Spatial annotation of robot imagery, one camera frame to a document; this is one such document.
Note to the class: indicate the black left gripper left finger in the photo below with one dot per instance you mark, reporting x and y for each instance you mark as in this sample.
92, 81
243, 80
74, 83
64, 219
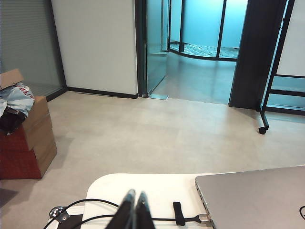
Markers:
125, 212

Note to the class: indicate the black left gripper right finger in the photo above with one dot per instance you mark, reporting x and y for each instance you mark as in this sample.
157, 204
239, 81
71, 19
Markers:
144, 212

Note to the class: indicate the silver Dell laptop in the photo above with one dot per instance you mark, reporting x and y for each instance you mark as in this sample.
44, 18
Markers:
250, 198

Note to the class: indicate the large brown cardboard box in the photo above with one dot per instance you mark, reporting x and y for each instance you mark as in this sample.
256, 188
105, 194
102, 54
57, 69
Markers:
40, 133

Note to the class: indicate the red box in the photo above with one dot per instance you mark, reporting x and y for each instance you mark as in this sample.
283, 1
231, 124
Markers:
16, 159

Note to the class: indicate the black bag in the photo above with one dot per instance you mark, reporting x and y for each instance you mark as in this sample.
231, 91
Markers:
10, 120

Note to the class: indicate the grey plastic bag red print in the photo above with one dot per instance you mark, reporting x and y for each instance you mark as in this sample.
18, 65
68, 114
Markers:
19, 99

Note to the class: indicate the small open cardboard box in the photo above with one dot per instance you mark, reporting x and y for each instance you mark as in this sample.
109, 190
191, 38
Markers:
10, 77

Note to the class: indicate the silver studded disc on bracket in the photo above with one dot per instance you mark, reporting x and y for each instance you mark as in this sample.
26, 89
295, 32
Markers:
56, 211

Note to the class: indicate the glass door with black frame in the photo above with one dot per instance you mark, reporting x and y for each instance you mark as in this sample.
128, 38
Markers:
155, 47

